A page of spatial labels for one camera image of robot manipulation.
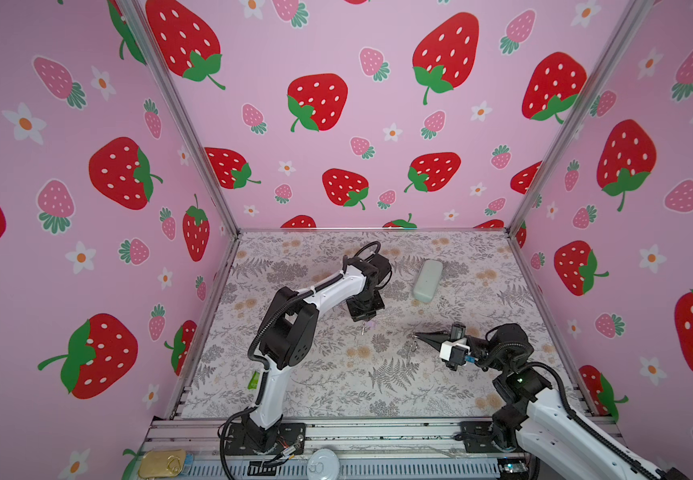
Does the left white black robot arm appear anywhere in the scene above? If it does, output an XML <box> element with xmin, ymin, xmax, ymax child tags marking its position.
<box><xmin>218</xmin><ymin>241</ymin><xmax>393</xmax><ymax>456</ymax></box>

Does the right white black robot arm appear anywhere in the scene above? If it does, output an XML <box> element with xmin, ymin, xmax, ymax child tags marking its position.
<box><xmin>415</xmin><ymin>323</ymin><xmax>686</xmax><ymax>479</ymax></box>

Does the pale green glasses case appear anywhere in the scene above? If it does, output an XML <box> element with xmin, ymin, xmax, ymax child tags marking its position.
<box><xmin>413</xmin><ymin>260</ymin><xmax>444</xmax><ymax>303</ymax></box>

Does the green snack packet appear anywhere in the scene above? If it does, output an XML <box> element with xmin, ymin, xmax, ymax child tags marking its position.
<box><xmin>248</xmin><ymin>371</ymin><xmax>260</xmax><ymax>390</ymax></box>

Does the white round device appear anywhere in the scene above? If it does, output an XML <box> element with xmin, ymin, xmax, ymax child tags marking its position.
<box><xmin>306</xmin><ymin>448</ymin><xmax>340</xmax><ymax>480</ymax></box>

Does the gold tin can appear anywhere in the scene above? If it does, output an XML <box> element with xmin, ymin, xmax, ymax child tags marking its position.
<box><xmin>138</xmin><ymin>449</ymin><xmax>188</xmax><ymax>479</ymax></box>

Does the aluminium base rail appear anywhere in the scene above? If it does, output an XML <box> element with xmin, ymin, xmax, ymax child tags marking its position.
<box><xmin>141</xmin><ymin>415</ymin><xmax>564</xmax><ymax>480</ymax></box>

